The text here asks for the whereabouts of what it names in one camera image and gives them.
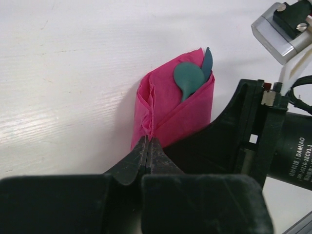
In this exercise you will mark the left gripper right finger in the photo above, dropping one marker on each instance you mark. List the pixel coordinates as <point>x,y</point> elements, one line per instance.
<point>177,203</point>

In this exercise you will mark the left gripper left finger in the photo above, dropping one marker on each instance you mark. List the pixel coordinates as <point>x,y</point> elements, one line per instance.
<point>73,204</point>

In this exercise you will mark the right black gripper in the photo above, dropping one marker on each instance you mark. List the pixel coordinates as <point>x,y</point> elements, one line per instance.
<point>255,135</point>

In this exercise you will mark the teal plastic spoon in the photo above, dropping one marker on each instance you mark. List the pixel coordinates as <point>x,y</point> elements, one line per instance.
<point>189,78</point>

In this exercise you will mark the pink paper napkin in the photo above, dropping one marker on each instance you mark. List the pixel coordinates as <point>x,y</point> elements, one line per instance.
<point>159,111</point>

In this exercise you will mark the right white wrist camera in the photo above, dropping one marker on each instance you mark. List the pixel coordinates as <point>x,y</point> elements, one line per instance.
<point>285,30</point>

